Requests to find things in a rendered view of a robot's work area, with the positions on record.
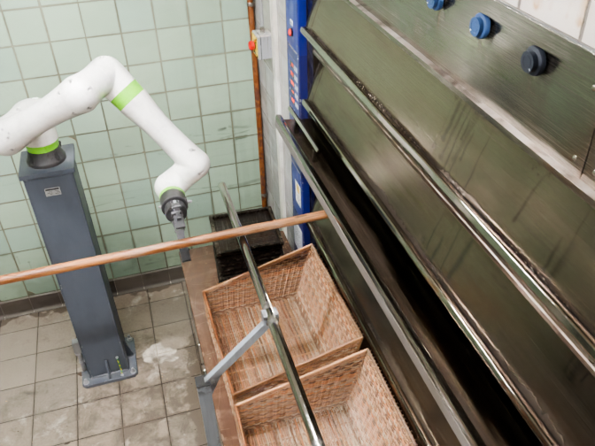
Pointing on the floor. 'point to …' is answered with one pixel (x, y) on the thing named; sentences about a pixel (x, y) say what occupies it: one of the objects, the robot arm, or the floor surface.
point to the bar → (204, 384)
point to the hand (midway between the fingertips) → (183, 242)
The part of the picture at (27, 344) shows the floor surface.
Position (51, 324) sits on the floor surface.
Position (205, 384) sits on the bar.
